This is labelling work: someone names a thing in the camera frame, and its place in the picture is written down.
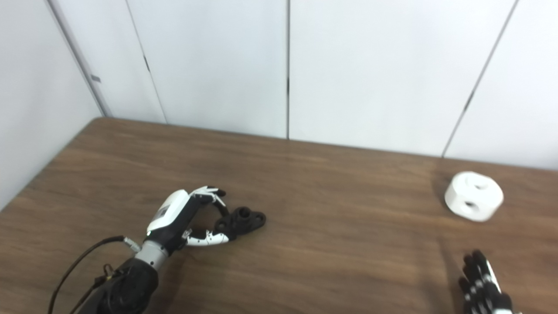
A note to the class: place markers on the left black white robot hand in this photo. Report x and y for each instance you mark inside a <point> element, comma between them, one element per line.
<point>172,209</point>

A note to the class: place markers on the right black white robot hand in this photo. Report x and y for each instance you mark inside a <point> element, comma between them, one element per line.
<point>481,292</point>

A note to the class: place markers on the black flanged holder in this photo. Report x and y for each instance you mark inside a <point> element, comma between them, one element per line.
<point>244,222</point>

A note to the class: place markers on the round white piece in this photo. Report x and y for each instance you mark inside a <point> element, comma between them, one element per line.
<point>457,192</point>

